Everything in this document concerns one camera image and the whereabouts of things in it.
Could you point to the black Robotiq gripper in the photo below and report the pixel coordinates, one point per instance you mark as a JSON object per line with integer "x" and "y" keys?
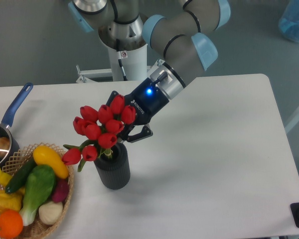
{"x": 147, "y": 100}

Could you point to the red tulip bouquet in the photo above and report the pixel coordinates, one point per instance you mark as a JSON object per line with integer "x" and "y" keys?
{"x": 101, "y": 128}

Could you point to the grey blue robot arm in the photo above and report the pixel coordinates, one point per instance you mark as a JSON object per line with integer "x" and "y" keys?
{"x": 181, "y": 41}

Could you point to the dark grey ribbed vase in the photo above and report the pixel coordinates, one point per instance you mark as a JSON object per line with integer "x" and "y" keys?
{"x": 114, "y": 173}

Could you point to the yellow squash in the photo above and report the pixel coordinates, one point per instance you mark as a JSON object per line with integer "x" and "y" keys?
{"x": 44, "y": 155}

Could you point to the purple red onion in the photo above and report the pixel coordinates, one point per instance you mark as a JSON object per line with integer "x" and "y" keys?
{"x": 61, "y": 191}

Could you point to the green bok choy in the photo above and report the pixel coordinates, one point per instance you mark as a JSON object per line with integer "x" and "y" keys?
{"x": 38, "y": 188}

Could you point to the white garlic bulb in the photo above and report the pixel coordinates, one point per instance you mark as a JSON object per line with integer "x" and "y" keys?
{"x": 50, "y": 212}

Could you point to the brown bread roll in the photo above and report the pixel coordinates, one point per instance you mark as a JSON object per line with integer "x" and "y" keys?
{"x": 4, "y": 146}

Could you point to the dark green cucumber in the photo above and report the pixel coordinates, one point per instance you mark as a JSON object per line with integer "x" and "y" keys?
{"x": 20, "y": 177}

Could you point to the yellow banana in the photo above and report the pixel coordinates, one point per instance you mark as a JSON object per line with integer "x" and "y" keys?
{"x": 4, "y": 178}

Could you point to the yellow bell pepper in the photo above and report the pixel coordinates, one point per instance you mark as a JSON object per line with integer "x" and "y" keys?
{"x": 10, "y": 201}

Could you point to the orange fruit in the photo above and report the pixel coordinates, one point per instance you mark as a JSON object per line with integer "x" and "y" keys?
{"x": 11, "y": 224}

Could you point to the blue plastic container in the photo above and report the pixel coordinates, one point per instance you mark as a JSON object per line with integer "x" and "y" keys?
{"x": 289, "y": 22}

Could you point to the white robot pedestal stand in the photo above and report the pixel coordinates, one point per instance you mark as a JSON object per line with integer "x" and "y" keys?
{"x": 132, "y": 64}

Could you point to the blue handled saucepan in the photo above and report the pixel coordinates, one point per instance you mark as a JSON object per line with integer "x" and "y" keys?
{"x": 8, "y": 118}

